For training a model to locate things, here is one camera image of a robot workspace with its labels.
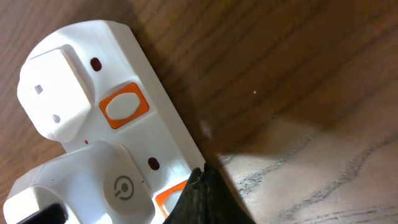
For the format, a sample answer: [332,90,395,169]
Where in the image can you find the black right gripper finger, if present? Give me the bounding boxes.
[164,163,254,224]

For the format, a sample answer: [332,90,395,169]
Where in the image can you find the white USB charger plug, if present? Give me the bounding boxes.
[3,141,155,223]

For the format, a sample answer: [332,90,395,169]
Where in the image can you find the white power strip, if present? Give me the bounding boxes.
[17,20,205,223]

